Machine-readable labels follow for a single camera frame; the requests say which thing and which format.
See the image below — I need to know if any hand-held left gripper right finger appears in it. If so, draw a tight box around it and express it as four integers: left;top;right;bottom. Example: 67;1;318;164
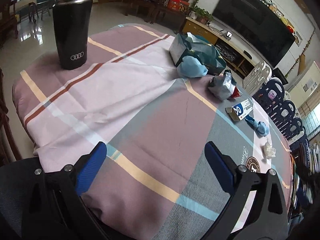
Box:
200;141;290;240

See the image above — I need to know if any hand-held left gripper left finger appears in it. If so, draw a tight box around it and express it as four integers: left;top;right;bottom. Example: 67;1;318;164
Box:
21;141;108;240

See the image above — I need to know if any white crumpled plastic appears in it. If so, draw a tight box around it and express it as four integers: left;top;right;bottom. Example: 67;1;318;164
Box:
262;139;277;159

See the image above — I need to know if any blue knotted cloth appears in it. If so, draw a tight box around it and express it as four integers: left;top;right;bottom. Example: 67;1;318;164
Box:
244;114;270;137

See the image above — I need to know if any white blue cardboard box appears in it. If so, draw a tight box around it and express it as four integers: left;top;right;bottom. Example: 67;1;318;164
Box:
225;99;253;122

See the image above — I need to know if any crumpled silver foil packet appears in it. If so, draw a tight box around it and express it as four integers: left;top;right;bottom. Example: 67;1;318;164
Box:
207;70;242;101

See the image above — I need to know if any plaid pink grey tablecloth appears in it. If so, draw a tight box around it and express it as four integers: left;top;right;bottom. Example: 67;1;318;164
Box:
12;24;294;240

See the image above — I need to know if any stack of plastic chairs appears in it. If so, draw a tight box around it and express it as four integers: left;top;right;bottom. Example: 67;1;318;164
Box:
252;77;308;143

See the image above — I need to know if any dark wooden dining chair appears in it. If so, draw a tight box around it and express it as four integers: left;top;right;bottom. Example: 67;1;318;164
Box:
0;0;20;49
0;67;23;165

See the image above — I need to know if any white play fence panel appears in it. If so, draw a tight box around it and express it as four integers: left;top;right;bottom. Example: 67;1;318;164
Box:
242;60;273;97

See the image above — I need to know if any light blue plastic bag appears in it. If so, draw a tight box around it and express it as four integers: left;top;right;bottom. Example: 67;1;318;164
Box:
177;55;208;78

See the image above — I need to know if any black audio equipment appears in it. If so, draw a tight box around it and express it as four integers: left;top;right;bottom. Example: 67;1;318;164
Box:
215;42;238;63

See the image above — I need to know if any dark green gift bag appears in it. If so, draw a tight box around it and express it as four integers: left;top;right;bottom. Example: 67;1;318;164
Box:
169;32;227;76

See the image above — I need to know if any cream cabinet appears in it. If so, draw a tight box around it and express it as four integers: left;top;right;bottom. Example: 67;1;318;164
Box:
287;62;320;110

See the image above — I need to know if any black steel travel tumbler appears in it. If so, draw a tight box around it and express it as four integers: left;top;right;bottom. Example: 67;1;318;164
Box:
52;0;93;70

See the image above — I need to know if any yellow wooden tv cabinet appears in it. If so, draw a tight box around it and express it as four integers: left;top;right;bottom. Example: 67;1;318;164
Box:
181;16;260;79

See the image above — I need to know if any black flat television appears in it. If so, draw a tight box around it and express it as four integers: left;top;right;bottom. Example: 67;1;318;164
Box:
212;0;297;68

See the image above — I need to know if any potted green plant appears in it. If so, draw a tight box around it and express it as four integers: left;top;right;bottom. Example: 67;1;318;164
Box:
189;5;214;25

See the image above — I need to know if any row of plush toys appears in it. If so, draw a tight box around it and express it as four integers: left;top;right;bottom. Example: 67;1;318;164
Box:
260;0;298;35

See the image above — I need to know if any small dark wooden stool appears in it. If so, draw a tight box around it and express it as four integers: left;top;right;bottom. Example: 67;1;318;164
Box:
27;2;40;22

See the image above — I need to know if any red gift box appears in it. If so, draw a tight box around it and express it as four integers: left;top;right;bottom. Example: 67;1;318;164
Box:
166;0;190;13

